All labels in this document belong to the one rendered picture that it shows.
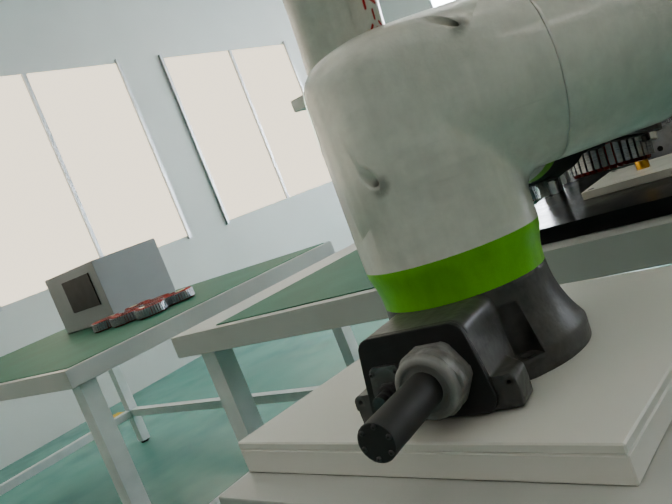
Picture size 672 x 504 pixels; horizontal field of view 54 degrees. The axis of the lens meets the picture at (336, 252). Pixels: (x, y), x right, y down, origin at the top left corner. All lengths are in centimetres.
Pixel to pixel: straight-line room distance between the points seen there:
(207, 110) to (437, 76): 616
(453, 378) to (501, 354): 5
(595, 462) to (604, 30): 26
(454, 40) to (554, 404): 23
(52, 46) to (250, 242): 238
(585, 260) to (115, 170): 513
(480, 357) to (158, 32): 631
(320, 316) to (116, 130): 487
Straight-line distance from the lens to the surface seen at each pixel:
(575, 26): 46
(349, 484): 45
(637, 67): 47
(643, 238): 87
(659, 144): 123
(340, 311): 113
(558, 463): 36
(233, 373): 151
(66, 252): 539
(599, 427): 36
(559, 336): 45
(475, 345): 40
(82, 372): 181
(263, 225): 655
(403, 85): 42
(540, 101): 44
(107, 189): 569
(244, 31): 735
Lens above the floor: 93
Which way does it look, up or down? 5 degrees down
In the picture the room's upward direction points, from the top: 21 degrees counter-clockwise
